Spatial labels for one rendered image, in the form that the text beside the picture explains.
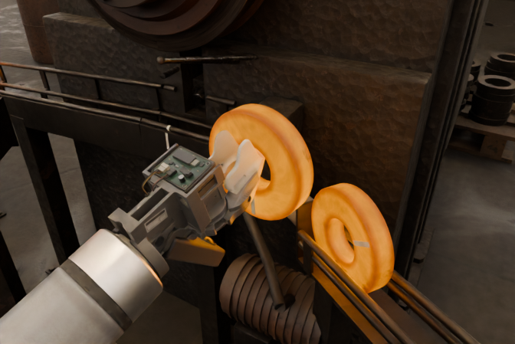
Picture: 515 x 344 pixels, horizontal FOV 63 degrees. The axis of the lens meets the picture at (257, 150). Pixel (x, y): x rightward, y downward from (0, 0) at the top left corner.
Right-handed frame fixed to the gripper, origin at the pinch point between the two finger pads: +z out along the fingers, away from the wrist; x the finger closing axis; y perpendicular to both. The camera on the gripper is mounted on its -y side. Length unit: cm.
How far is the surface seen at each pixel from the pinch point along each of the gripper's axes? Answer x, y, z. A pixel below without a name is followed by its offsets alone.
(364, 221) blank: -14.1, -8.2, 2.4
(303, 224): -2.9, -17.9, 3.3
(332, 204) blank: -8.1, -10.6, 4.3
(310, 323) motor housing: -7.9, -33.2, -4.7
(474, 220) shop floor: -14, -116, 95
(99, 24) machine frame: 64, -3, 18
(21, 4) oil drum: 319, -70, 88
